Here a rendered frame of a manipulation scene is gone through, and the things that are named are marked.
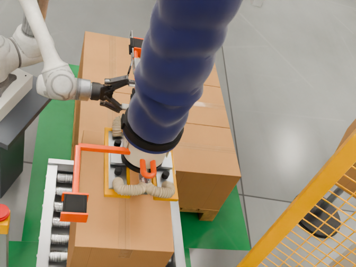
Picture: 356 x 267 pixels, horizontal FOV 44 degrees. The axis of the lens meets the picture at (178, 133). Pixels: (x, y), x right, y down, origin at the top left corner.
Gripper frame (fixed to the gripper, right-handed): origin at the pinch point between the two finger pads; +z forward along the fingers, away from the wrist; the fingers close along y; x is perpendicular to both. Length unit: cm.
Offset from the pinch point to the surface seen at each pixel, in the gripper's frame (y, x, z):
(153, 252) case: 33, 55, 10
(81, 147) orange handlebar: -0.6, 31.0, -23.2
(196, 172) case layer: 72, -17, 52
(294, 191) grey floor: 126, -47, 157
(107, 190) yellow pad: 11.2, 41.2, -11.9
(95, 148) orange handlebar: -0.7, 31.0, -18.0
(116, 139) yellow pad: 8.2, 18.0, -8.3
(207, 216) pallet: 120, -16, 75
